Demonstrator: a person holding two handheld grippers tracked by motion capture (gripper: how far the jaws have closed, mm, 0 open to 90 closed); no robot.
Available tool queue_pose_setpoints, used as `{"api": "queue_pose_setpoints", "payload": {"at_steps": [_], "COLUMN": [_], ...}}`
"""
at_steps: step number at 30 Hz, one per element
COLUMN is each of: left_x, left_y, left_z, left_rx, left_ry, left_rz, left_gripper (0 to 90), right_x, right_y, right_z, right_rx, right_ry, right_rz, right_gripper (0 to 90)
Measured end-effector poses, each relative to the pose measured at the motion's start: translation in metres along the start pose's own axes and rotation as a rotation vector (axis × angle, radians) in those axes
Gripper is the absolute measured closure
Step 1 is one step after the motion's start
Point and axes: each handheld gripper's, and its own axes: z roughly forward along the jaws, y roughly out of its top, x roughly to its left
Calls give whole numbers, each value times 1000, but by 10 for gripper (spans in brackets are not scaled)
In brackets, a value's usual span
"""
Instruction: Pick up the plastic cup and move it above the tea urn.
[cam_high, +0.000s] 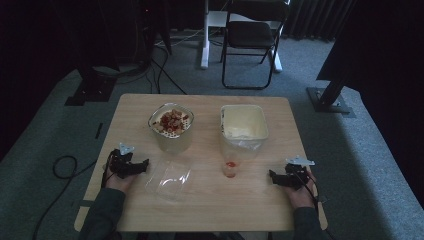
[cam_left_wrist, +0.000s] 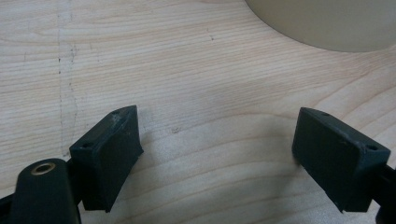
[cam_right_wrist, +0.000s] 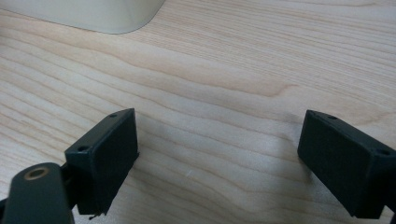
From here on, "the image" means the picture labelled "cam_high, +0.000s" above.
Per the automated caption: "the black cable on floor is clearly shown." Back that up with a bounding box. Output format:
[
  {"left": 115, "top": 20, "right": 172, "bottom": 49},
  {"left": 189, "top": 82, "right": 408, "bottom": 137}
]
[{"left": 31, "top": 154, "right": 98, "bottom": 240}]

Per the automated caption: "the clear container with cereal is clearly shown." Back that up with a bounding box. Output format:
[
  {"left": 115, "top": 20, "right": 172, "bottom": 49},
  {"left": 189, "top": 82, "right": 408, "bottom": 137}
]
[{"left": 147, "top": 102, "right": 195, "bottom": 155}]

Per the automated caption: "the bundle of floor cables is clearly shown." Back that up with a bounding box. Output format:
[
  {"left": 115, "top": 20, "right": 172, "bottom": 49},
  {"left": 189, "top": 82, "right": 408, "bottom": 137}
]
[{"left": 116, "top": 28, "right": 223, "bottom": 96}]

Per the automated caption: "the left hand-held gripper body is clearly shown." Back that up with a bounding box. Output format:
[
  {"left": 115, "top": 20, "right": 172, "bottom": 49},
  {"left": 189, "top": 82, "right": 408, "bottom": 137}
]
[{"left": 107, "top": 142, "right": 138, "bottom": 180}]

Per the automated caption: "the clear plastic lid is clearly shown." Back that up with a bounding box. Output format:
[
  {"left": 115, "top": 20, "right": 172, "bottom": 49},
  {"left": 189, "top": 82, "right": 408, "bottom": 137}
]
[{"left": 144, "top": 159, "right": 193, "bottom": 203}]

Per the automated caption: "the small clear cup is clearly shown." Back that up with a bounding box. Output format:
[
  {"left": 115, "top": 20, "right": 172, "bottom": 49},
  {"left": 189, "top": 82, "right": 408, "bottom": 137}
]
[{"left": 221, "top": 153, "right": 240, "bottom": 179}]

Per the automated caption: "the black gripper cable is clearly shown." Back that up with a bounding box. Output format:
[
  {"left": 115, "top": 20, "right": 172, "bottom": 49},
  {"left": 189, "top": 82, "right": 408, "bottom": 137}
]
[{"left": 293, "top": 168, "right": 338, "bottom": 240}]

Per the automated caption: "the person's left hand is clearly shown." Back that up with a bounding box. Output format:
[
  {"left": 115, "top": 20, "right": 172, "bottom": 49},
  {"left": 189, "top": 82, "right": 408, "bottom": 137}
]
[{"left": 104, "top": 159, "right": 138, "bottom": 195}]

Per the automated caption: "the black slanted stand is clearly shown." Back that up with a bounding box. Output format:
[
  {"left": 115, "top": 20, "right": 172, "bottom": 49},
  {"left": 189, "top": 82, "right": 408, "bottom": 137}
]
[{"left": 305, "top": 71, "right": 357, "bottom": 119}]

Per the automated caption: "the black folding chair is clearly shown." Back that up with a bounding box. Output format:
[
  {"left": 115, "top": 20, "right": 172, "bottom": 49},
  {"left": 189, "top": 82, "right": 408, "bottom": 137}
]
[{"left": 220, "top": 0, "right": 292, "bottom": 91}]

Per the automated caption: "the person's right hand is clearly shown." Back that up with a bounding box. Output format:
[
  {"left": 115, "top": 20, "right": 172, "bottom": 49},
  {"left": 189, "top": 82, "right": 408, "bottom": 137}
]
[{"left": 285, "top": 170, "right": 318, "bottom": 210}]

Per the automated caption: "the black stand with flat base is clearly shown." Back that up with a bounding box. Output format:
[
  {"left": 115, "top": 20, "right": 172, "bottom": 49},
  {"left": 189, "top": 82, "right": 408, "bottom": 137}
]
[{"left": 64, "top": 49, "right": 118, "bottom": 107}]

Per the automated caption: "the cream plastic container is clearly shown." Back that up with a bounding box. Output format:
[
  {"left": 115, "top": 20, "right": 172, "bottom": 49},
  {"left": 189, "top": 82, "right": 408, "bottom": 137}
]
[{"left": 219, "top": 104, "right": 270, "bottom": 162}]

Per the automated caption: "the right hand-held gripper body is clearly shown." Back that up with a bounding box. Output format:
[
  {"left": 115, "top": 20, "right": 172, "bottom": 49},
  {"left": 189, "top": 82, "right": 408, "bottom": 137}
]
[{"left": 281, "top": 155, "right": 316, "bottom": 191}]

